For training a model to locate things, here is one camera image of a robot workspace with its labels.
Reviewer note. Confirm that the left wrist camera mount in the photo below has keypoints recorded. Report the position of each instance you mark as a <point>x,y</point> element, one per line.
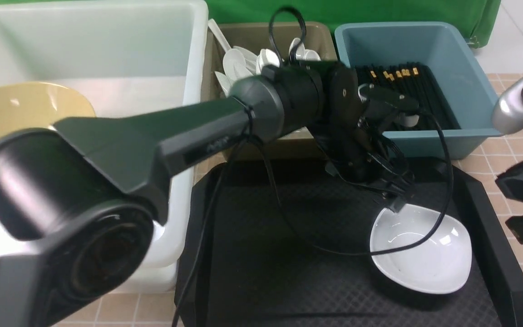
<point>386,108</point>

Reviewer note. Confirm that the black chopsticks pile in bin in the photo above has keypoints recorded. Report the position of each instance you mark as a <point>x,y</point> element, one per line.
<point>416,80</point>

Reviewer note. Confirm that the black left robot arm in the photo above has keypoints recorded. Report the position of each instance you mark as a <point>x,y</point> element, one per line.
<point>78,202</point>

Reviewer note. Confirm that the black plastic serving tray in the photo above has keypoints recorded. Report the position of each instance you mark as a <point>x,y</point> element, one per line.
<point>255,272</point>

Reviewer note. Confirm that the white spoon leaning on rim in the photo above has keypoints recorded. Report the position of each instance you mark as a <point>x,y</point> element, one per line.
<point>220,37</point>

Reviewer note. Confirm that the yellow noodle bowl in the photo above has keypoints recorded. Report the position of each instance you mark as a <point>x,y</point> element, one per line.
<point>37,104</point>

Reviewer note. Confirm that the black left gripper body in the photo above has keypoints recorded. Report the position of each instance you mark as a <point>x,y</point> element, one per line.
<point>357,152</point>

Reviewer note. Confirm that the white spoon upper centre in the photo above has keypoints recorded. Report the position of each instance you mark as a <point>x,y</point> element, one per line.
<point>234,65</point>

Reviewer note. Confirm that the white square sauce dish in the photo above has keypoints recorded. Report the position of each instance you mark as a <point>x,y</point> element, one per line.
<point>441,265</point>

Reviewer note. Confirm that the blue plastic chopstick bin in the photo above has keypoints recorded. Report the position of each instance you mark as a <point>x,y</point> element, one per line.
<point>441,47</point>

